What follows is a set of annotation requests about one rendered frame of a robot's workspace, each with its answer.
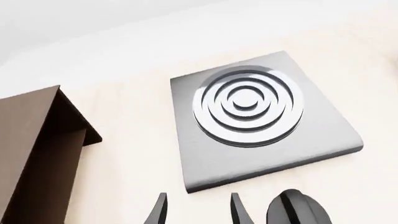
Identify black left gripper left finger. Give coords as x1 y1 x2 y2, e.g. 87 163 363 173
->
142 192 168 224

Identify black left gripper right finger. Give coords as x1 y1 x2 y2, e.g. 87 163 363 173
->
230 192 256 224

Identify round black stove knob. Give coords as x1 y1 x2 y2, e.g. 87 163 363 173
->
266 189 333 224

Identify flat black stove plate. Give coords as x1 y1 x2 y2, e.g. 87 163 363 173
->
170 50 364 194

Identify dark brown wooden cabinet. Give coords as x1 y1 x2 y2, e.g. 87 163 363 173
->
0 85 103 224

